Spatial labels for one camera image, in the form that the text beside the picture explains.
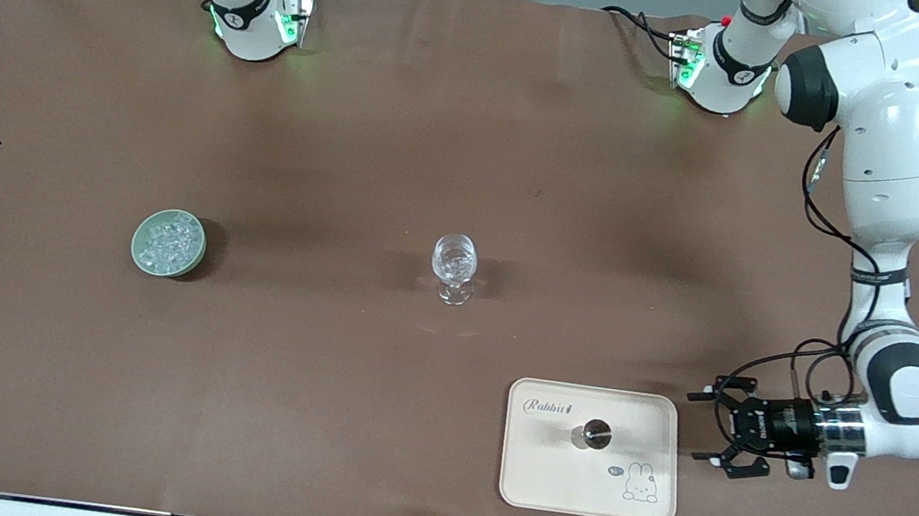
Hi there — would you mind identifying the green lit base connector box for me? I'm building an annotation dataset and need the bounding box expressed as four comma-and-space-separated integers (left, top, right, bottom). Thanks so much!
664, 25, 709, 93
271, 0, 319, 50

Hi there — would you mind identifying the brown table cloth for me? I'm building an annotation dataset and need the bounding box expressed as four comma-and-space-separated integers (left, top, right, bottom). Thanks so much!
0, 0, 919, 516

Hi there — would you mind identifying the green ceramic bowl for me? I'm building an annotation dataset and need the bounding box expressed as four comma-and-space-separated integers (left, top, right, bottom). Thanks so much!
128, 204, 211, 283

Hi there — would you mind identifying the steel double jigger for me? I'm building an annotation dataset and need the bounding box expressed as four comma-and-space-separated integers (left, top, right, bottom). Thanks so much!
569, 415, 617, 453

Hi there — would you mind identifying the cream rabbit print tray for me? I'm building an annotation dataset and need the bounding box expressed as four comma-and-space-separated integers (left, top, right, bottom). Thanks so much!
495, 376, 690, 516

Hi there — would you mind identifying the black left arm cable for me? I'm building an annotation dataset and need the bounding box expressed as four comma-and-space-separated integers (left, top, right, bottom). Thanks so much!
720, 119, 889, 408

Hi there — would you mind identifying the clear stemmed wine glass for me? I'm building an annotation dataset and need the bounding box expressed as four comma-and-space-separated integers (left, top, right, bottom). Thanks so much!
426, 231, 482, 309

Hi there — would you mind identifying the pile of clear ice cubes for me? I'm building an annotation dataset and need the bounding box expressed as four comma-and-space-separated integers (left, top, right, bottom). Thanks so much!
138, 209, 205, 278

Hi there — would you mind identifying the black base power cable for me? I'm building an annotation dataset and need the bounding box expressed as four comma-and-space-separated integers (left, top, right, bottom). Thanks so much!
596, 3, 685, 62

